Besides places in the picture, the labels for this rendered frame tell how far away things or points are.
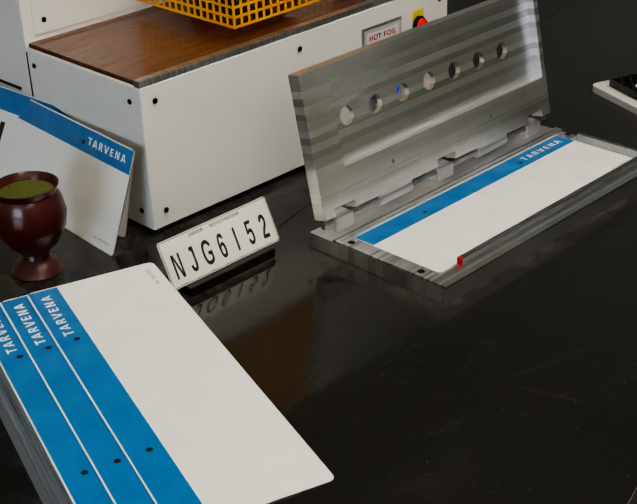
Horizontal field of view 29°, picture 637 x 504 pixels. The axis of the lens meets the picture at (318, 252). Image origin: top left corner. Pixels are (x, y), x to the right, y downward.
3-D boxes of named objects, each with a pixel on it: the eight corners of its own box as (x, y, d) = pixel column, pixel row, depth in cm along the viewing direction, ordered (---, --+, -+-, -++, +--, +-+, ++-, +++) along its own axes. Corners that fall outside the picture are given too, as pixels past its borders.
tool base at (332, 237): (445, 305, 135) (446, 275, 133) (310, 246, 148) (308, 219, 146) (663, 175, 162) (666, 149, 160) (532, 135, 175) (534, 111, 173)
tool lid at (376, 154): (298, 75, 139) (287, 74, 140) (327, 234, 145) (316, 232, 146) (535, -15, 166) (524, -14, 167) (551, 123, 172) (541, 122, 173)
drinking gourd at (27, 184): (40, 295, 140) (26, 206, 135) (-15, 278, 144) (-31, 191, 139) (90, 263, 146) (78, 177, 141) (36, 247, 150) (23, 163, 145)
